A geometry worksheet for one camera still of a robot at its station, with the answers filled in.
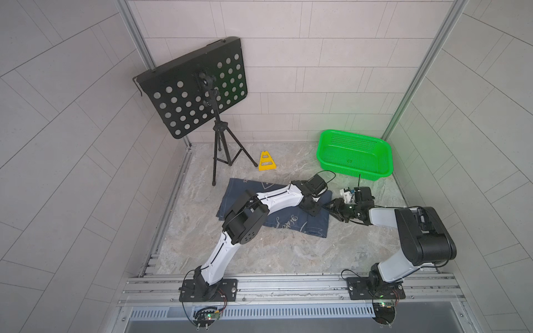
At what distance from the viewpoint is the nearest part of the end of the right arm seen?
714 millimetres

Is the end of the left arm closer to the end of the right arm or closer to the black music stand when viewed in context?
the end of the right arm

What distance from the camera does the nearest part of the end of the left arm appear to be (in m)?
0.69

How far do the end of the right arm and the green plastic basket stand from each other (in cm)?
23

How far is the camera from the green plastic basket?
107cm

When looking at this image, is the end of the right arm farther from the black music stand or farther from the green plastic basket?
the black music stand

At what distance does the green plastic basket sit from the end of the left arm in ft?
0.88
